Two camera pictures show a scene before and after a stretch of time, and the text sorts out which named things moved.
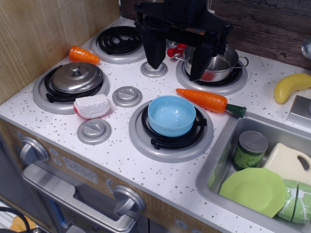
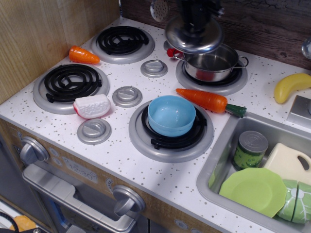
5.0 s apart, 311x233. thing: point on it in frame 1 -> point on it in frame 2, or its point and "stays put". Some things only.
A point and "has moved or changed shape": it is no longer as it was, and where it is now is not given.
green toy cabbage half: (286, 213) stays put
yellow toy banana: (289, 83) stays put
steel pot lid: (76, 77) has moved or changed shape
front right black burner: (156, 147) stays put
